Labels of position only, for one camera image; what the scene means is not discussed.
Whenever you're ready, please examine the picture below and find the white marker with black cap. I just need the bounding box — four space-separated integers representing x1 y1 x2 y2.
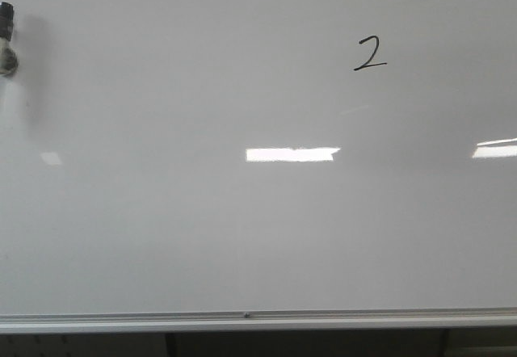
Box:
1 1 19 129

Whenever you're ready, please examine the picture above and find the aluminium whiteboard tray rail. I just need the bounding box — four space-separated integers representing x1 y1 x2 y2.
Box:
1 307 516 334

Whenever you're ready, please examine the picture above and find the white whiteboard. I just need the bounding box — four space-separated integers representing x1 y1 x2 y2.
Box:
1 0 516 315

